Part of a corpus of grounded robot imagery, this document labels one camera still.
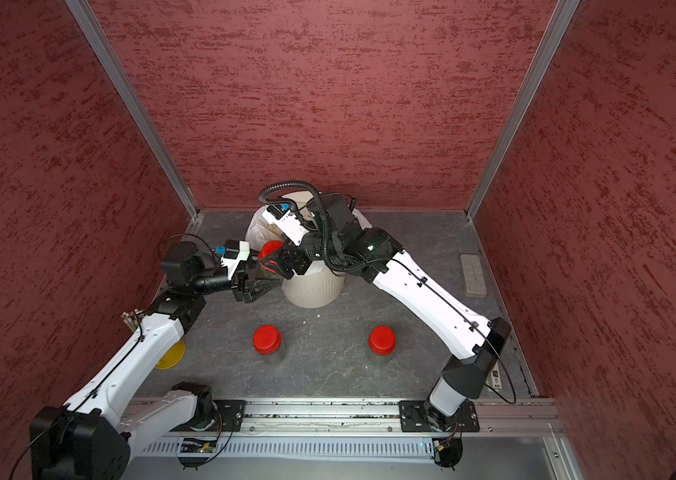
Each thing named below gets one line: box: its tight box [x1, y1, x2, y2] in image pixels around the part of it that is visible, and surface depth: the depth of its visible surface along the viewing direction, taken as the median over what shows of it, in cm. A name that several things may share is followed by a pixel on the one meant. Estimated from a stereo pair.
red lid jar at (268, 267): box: [258, 240, 284, 277], surface depth 62 cm
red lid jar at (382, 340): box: [368, 325, 397, 356], surface depth 77 cm
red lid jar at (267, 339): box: [253, 325, 283, 355], surface depth 77 cm
